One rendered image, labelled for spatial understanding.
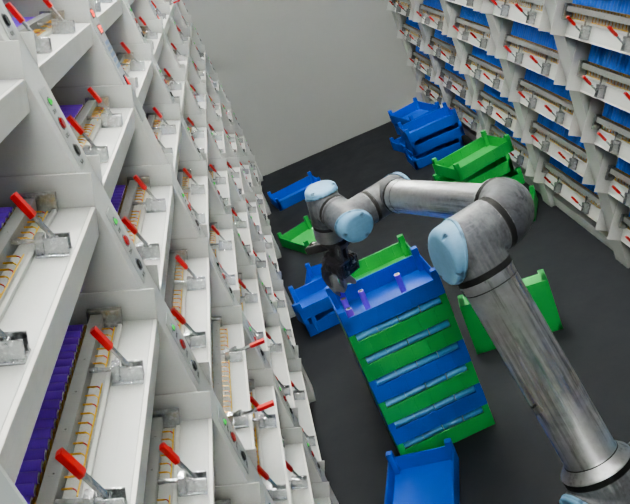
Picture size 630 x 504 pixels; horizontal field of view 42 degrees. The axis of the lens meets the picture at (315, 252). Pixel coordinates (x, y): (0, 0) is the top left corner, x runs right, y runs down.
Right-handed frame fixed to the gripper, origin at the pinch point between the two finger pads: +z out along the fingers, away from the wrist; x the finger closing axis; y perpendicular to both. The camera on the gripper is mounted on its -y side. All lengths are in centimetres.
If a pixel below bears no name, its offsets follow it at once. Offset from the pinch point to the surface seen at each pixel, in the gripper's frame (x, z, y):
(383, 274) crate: 13.5, 1.8, 5.1
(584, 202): 116, 36, 10
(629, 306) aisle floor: 79, 44, 48
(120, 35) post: -5, -72, -68
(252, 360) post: -40.9, -10.7, 11.0
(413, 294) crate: 6.9, -3.2, 23.2
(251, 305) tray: -14.7, 7.7, -26.9
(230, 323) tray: -41.6, -22.3, 7.7
